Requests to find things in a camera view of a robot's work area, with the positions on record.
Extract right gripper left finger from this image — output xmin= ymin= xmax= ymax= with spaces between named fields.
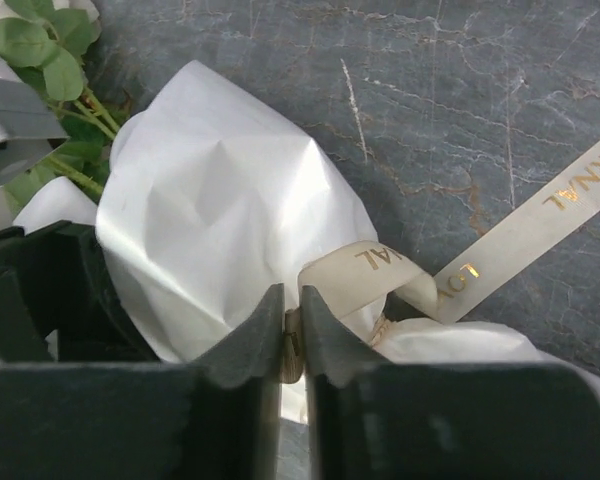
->
xmin=0 ymin=285 xmax=284 ymax=479

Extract white wrapping paper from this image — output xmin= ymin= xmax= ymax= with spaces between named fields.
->
xmin=12 ymin=59 xmax=571 ymax=431

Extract pink artificial flower bouquet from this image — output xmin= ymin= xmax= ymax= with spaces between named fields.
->
xmin=0 ymin=1 xmax=131 ymax=205

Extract cream printed ribbon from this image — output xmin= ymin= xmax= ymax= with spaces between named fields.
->
xmin=271 ymin=135 xmax=600 ymax=324

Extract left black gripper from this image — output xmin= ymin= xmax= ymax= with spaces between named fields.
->
xmin=0 ymin=222 xmax=155 ymax=362

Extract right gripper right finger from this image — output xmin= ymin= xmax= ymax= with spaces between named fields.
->
xmin=301 ymin=286 xmax=600 ymax=479

